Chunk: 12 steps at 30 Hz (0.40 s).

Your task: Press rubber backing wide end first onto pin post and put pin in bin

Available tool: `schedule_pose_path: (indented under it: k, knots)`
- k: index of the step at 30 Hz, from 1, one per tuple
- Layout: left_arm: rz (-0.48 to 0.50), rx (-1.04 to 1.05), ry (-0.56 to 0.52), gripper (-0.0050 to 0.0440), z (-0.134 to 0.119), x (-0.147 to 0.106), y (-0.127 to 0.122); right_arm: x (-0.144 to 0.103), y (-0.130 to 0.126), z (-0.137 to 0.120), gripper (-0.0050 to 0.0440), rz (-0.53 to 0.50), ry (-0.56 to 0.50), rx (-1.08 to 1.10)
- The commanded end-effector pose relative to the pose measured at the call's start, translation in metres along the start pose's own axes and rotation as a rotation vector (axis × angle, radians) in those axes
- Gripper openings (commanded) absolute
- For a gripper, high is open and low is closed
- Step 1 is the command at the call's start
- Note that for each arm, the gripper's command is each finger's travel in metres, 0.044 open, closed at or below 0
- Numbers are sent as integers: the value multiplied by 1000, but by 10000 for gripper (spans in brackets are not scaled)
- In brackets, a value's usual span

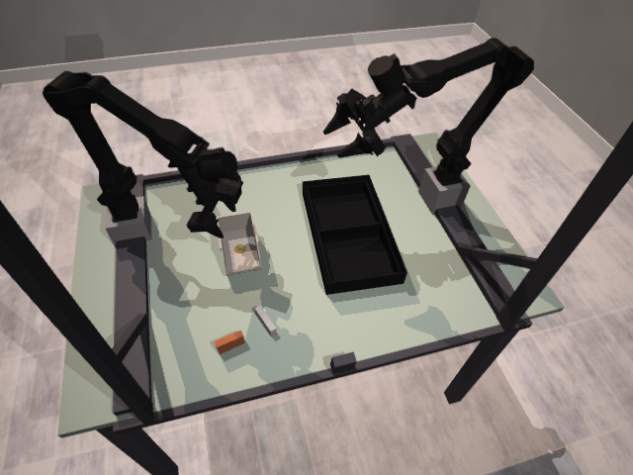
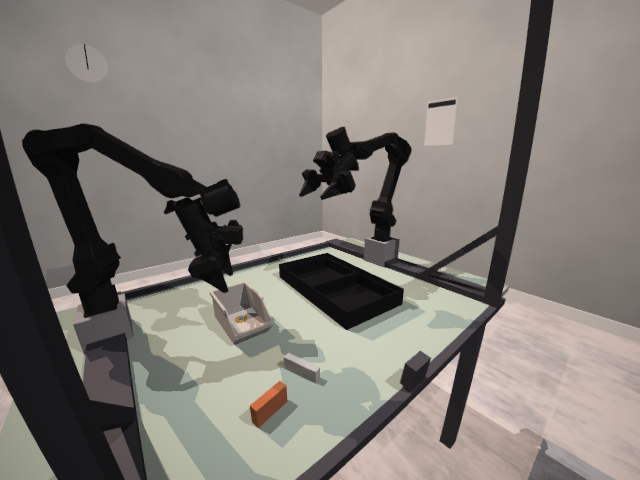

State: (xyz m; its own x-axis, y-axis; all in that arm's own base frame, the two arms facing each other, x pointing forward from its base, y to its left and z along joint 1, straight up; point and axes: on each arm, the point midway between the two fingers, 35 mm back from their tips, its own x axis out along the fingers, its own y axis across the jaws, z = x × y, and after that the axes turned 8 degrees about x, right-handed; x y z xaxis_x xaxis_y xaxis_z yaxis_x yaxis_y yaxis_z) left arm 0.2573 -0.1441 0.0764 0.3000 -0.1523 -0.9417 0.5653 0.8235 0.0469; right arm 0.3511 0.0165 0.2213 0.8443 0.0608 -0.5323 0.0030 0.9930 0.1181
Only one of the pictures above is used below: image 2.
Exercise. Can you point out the pale pink rectangular block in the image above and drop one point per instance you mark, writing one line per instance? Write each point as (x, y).
(302, 368)

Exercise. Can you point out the orange rectangular block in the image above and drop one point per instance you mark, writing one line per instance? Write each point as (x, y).
(268, 404)

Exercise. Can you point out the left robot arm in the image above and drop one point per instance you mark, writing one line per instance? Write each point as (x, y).
(54, 154)

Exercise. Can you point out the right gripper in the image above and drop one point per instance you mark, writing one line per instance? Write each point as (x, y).
(337, 184)

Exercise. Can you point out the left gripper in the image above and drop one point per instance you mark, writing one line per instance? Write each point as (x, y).
(218, 260)

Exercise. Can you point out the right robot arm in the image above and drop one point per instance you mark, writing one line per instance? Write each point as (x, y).
(381, 211)

